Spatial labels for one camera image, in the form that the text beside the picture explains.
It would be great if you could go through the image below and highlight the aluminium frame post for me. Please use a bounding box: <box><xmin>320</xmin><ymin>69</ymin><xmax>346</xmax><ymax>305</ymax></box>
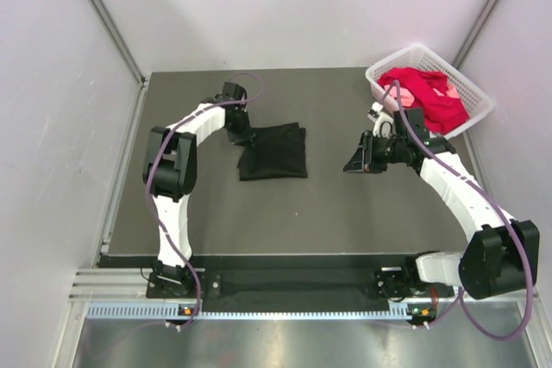
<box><xmin>88</xmin><ymin>0</ymin><xmax>146</xmax><ymax>85</ymax></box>
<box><xmin>452</xmin><ymin>0</ymin><xmax>501</xmax><ymax>69</ymax></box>

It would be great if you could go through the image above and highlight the red t shirt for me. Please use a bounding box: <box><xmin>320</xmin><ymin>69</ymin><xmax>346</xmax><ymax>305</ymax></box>
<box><xmin>378</xmin><ymin>67</ymin><xmax>469</xmax><ymax>135</ymax></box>

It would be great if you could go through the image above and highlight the slotted cable duct rail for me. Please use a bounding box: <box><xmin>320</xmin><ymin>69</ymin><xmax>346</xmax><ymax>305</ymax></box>
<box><xmin>86</xmin><ymin>303</ymin><xmax>435</xmax><ymax>321</ymax></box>

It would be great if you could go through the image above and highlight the right aluminium frame post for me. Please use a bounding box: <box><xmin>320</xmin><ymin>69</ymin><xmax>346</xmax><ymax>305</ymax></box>
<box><xmin>452</xmin><ymin>0</ymin><xmax>501</xmax><ymax>69</ymax></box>

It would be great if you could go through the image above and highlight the black t shirt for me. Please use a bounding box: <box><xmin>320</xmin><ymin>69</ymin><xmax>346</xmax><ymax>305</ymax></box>
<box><xmin>237</xmin><ymin>122</ymin><xmax>308</xmax><ymax>182</ymax></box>

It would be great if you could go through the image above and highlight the white plastic basket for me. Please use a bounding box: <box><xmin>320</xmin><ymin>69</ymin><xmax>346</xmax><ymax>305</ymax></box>
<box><xmin>365</xmin><ymin>44</ymin><xmax>494</xmax><ymax>138</ymax></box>

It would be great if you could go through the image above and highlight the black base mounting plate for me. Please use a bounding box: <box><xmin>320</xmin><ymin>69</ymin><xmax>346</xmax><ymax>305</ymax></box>
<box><xmin>167</xmin><ymin>253</ymin><xmax>453</xmax><ymax>311</ymax></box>

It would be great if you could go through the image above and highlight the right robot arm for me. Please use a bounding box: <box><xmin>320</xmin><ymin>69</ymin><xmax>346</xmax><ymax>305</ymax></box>
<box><xmin>343</xmin><ymin>103</ymin><xmax>540</xmax><ymax>299</ymax></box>

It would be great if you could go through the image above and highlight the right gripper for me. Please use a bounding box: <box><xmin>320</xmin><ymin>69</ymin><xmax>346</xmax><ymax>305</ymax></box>
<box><xmin>343</xmin><ymin>130</ymin><xmax>407</xmax><ymax>173</ymax></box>

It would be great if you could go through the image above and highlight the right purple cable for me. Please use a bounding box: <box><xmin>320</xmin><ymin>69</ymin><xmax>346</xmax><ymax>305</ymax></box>
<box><xmin>379</xmin><ymin>80</ymin><xmax>534</xmax><ymax>340</ymax></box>

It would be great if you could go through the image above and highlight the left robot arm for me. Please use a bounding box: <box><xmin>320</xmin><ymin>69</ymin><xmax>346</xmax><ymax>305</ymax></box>
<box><xmin>142</xmin><ymin>81</ymin><xmax>254</xmax><ymax>299</ymax></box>

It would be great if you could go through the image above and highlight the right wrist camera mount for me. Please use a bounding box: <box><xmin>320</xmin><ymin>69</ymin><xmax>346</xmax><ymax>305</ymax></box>
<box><xmin>367</xmin><ymin>102</ymin><xmax>393</xmax><ymax>138</ymax></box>

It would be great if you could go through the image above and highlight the pink t shirt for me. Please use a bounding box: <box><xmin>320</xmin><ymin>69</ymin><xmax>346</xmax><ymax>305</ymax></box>
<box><xmin>390</xmin><ymin>86</ymin><xmax>415</xmax><ymax>108</ymax></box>

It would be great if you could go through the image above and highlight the left aluminium frame post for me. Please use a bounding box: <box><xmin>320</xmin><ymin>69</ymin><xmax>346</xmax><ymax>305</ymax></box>
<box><xmin>88</xmin><ymin>0</ymin><xmax>146</xmax><ymax>85</ymax></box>

